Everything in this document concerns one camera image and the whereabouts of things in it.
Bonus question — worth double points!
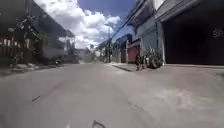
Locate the utility pole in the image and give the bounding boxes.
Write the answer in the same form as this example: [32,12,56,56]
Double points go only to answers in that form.
[103,23,114,64]

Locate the grey concrete road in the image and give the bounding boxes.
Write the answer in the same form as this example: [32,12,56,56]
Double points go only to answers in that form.
[0,62,224,128]

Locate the building with red gate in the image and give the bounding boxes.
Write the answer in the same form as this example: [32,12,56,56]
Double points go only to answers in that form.
[111,0,161,65]

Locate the potted plants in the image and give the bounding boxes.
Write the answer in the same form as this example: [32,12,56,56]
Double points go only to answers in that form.
[134,46,164,71]

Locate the robot's own part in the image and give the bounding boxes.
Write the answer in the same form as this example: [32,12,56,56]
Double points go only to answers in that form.
[91,119,108,128]

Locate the building with dark garage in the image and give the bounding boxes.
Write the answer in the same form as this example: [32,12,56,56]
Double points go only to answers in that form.
[153,0,224,67]

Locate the dark house with fence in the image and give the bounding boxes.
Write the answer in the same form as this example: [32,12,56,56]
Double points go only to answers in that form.
[0,0,76,68]

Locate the overhead wires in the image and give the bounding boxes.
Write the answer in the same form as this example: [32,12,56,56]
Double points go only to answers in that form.
[109,0,149,41]

